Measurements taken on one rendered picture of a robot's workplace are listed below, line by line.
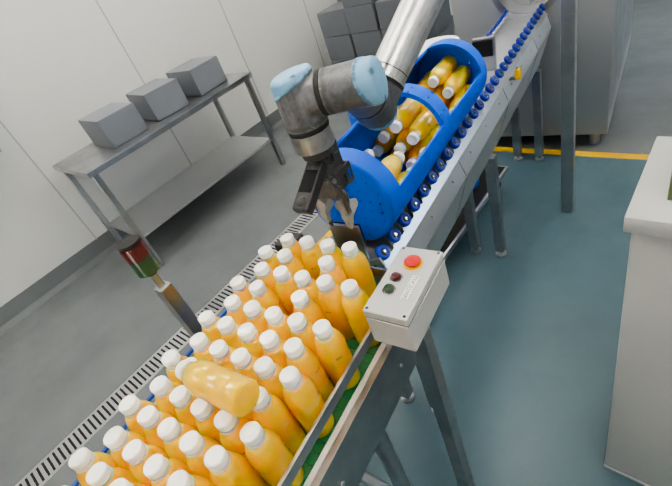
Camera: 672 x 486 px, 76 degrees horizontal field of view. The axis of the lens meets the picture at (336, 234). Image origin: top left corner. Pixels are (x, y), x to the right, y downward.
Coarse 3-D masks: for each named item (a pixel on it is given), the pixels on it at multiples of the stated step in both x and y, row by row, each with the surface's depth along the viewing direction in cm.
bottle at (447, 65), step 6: (444, 60) 164; (450, 60) 165; (438, 66) 161; (444, 66) 161; (450, 66) 163; (456, 66) 168; (432, 72) 160; (438, 72) 159; (444, 72) 160; (450, 72) 163; (438, 78) 159; (444, 78) 160; (438, 84) 161
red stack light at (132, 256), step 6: (138, 246) 107; (144, 246) 109; (120, 252) 107; (126, 252) 106; (132, 252) 107; (138, 252) 108; (144, 252) 109; (126, 258) 108; (132, 258) 107; (138, 258) 108; (144, 258) 109
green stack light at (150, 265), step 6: (150, 252) 111; (150, 258) 110; (156, 258) 113; (132, 264) 109; (138, 264) 109; (144, 264) 109; (150, 264) 110; (156, 264) 112; (138, 270) 110; (144, 270) 110; (150, 270) 111; (156, 270) 112; (138, 276) 112; (144, 276) 111
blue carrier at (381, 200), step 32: (416, 64) 171; (480, 64) 160; (416, 96) 135; (352, 128) 130; (448, 128) 140; (352, 160) 113; (416, 160) 125; (352, 192) 118; (384, 192) 112; (384, 224) 120
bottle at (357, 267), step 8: (344, 256) 108; (352, 256) 107; (360, 256) 108; (344, 264) 109; (352, 264) 107; (360, 264) 108; (368, 264) 110; (352, 272) 108; (360, 272) 108; (368, 272) 110; (360, 280) 110; (368, 280) 111; (368, 288) 112
